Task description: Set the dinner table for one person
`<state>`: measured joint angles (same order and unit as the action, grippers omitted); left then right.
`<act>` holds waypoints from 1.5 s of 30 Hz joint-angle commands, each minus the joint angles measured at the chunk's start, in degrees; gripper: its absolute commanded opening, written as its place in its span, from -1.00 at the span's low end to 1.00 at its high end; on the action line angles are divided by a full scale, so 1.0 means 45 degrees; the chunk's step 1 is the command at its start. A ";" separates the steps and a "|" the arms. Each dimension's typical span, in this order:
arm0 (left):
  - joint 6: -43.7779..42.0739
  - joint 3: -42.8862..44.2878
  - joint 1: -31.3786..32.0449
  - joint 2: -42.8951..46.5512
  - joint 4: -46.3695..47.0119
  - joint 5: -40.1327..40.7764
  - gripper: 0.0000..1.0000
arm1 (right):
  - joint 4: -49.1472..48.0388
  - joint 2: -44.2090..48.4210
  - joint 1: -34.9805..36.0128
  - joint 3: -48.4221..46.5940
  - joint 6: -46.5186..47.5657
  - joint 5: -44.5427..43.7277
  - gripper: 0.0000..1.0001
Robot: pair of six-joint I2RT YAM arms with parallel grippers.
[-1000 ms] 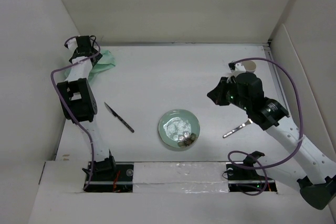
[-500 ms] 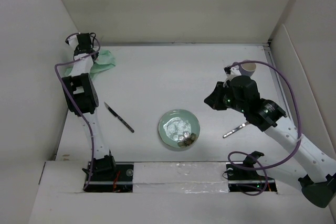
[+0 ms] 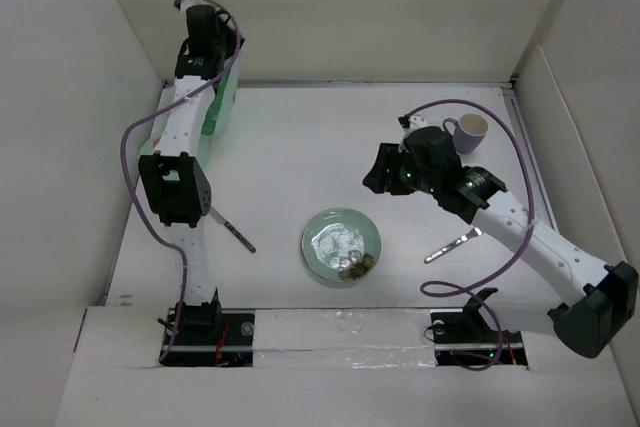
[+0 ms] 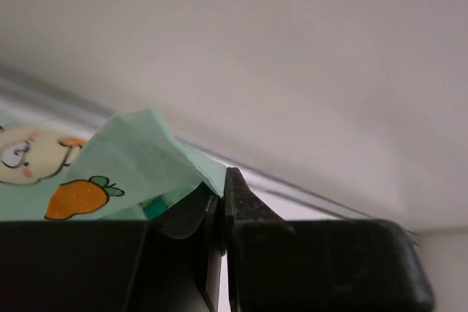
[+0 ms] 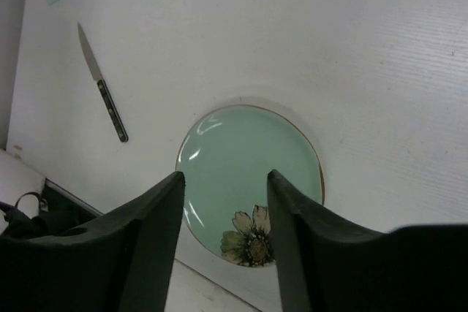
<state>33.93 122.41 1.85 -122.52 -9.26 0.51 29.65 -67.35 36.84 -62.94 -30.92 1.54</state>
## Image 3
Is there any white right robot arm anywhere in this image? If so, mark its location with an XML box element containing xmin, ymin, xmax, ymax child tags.
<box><xmin>363</xmin><ymin>116</ymin><xmax>639</xmax><ymax>359</ymax></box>

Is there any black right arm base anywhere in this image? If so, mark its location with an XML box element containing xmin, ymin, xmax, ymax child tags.
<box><xmin>422</xmin><ymin>298</ymin><xmax>528</xmax><ymax>371</ymax></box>

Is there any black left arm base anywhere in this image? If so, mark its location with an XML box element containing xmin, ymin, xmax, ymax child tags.
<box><xmin>158</xmin><ymin>303</ymin><xmax>255</xmax><ymax>368</ymax></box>

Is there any green cartoon print cloth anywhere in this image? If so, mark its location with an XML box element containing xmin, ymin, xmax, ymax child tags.
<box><xmin>139</xmin><ymin>55</ymin><xmax>239</xmax><ymax>166</ymax></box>

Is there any lilac ceramic mug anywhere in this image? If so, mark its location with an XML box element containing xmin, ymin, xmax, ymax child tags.
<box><xmin>443</xmin><ymin>114</ymin><xmax>489</xmax><ymax>155</ymax></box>

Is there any pale green floral plate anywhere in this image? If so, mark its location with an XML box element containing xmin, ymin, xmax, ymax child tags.
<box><xmin>301</xmin><ymin>208</ymin><xmax>382</xmax><ymax>286</ymax></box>

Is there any silver metal fork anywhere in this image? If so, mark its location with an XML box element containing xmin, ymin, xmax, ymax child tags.
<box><xmin>424</xmin><ymin>227</ymin><xmax>482</xmax><ymax>264</ymax></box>

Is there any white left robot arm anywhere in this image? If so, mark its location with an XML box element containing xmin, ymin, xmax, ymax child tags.
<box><xmin>138</xmin><ymin>0</ymin><xmax>244</xmax><ymax>308</ymax></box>

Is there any black handled table knife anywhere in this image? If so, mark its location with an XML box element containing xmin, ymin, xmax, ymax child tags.
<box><xmin>209</xmin><ymin>207</ymin><xmax>256</xmax><ymax>254</ymax></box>

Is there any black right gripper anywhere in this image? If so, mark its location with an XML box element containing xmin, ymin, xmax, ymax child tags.
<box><xmin>361</xmin><ymin>142</ymin><xmax>439</xmax><ymax>196</ymax></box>

